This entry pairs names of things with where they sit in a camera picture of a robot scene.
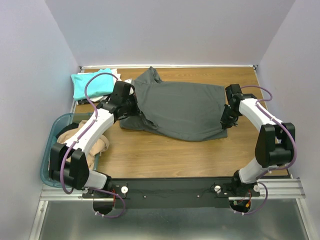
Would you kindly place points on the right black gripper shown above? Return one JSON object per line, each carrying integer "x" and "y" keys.
{"x": 225, "y": 122}

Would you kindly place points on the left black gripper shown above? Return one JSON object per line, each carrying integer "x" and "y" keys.
{"x": 135, "y": 111}

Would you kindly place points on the dark grey t-shirt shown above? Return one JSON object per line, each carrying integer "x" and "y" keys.
{"x": 181, "y": 110}

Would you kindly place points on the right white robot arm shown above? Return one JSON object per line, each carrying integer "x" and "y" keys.
{"x": 275, "y": 147}

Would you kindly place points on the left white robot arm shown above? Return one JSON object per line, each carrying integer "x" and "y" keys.
{"x": 68, "y": 161}

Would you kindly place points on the teal folded t-shirt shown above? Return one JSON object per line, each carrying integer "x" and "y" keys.
{"x": 82, "y": 85}

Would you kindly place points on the white folded t-shirt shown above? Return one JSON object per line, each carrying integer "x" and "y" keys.
{"x": 113, "y": 75}

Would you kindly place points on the beige crumpled t-shirt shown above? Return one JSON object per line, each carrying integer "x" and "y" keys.
{"x": 100, "y": 146}

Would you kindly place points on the black garment in bin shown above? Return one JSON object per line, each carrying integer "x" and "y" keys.
{"x": 67, "y": 128}

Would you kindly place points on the teal plastic bin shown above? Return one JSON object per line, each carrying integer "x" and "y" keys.
{"x": 59, "y": 124}

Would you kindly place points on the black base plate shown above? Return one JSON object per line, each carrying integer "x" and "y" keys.
{"x": 180, "y": 192}

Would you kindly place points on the aluminium frame rail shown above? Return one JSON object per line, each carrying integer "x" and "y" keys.
{"x": 271, "y": 188}

